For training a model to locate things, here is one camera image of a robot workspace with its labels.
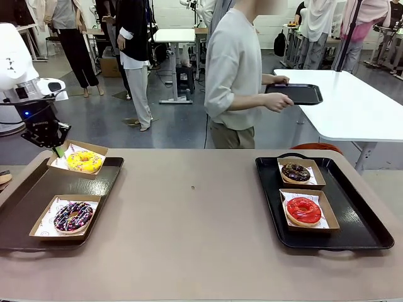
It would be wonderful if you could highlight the kraft paper food box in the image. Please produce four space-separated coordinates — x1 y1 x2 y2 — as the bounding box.
28 194 102 242
276 157 327 191
279 188 341 233
46 140 110 181

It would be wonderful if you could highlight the large brown handled tray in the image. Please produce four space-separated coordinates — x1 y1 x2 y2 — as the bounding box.
0 156 125 252

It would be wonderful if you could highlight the black backpack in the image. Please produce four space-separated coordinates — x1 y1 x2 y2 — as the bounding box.
273 30 287 57

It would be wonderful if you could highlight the chocolate glazed donut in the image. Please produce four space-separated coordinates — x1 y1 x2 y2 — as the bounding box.
280 162 312 184

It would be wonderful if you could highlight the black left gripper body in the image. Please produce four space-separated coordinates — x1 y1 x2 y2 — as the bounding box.
14 99 60 133

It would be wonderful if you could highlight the white standing desk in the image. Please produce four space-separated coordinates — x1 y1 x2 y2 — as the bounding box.
366 25 403 76

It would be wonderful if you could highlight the red glazed donut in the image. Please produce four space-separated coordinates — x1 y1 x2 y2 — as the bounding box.
285 196 322 227

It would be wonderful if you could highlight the mannequin in pink jacket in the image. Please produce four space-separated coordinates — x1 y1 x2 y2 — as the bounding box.
339 0 393 75

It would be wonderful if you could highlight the person's right hand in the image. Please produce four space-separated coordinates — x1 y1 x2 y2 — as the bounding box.
263 93 295 113

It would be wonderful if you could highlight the person's right forearm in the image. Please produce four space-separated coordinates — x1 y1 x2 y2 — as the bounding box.
231 93 268 111

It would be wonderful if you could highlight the yellow sprinkled donut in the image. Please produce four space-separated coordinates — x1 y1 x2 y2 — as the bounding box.
65 150 105 174

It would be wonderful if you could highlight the large white table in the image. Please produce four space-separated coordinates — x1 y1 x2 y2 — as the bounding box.
273 68 403 172

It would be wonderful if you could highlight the black stand pole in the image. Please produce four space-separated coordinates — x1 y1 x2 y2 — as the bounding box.
333 0 363 72

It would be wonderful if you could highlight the mannequin with black trousers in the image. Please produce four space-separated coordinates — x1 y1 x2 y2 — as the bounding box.
52 0 105 97

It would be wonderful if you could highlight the purple sprinkled donut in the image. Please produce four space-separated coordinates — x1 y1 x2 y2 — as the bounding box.
53 201 94 234

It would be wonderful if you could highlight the person in beige sweater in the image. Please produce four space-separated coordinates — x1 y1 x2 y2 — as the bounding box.
203 0 295 150

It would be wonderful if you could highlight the black plastic stool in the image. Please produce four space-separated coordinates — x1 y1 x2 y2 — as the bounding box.
174 64 196 95

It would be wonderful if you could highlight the tan and black object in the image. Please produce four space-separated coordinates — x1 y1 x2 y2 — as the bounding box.
0 169 13 191

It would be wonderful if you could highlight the small black serving tray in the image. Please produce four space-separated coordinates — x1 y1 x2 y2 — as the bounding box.
264 83 324 106

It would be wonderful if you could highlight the orange stool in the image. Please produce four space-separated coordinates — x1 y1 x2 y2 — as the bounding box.
289 142 344 155

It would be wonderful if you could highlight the white height-adjustable desk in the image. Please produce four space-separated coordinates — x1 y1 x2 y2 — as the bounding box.
154 28 198 104

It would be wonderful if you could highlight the mannequin in light grey clothes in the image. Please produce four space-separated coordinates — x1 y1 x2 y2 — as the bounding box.
297 0 338 70

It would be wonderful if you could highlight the white cylindrical appliance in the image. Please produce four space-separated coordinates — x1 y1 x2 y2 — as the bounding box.
0 121 26 137

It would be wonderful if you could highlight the cardboard box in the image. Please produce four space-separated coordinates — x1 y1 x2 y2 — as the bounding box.
99 47 123 78

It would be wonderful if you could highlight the large black handled tray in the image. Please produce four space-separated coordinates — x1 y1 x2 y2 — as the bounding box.
254 153 395 252

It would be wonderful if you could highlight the white printed paper liner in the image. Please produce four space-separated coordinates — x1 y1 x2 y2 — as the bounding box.
50 142 106 172
33 196 100 237
279 162 317 186
280 190 330 229

